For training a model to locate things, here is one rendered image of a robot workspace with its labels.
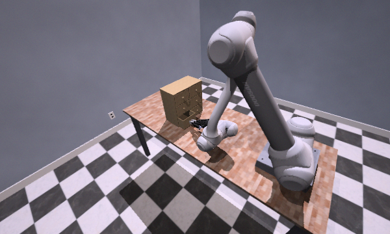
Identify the light wooden chest of drawers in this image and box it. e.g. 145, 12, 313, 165
160, 76, 202, 127

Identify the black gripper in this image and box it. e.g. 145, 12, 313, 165
189, 119, 209, 130

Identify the brown wooden drawer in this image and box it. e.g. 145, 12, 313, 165
191, 102, 202, 115
177, 110, 196, 129
176, 100, 190, 117
190, 93, 202, 108
189, 82, 202, 98
174, 89, 189, 106

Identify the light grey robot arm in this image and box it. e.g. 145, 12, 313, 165
197, 11, 315, 191

